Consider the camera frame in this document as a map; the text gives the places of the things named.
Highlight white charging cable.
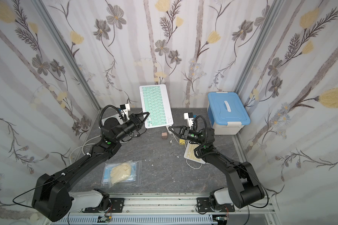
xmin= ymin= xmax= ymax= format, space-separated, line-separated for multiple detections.
xmin=166 ymin=126 xmax=209 ymax=170

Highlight yellow charger plug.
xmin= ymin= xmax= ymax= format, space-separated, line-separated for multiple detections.
xmin=179 ymin=139 xmax=186 ymax=145

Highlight yellow wireless keyboard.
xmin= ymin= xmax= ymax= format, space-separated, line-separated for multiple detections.
xmin=184 ymin=143 xmax=206 ymax=164

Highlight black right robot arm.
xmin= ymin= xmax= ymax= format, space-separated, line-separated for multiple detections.
xmin=169 ymin=126 xmax=265 ymax=208

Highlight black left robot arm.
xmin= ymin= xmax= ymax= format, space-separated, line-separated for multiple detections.
xmin=32 ymin=112 xmax=150 ymax=222

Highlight blue lid storage box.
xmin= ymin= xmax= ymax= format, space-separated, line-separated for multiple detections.
xmin=207 ymin=92 xmax=251 ymax=135

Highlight bagged blue masks and gloves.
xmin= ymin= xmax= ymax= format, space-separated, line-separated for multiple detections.
xmin=101 ymin=160 xmax=142 ymax=188

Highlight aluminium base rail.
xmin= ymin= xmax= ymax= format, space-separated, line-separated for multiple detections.
xmin=56 ymin=193 xmax=280 ymax=225

